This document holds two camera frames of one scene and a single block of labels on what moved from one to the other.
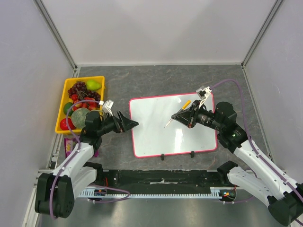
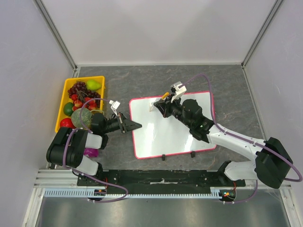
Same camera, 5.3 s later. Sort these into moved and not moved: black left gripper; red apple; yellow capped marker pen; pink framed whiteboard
Moved: yellow capped marker pen
Not moved: black left gripper; pink framed whiteboard; red apple
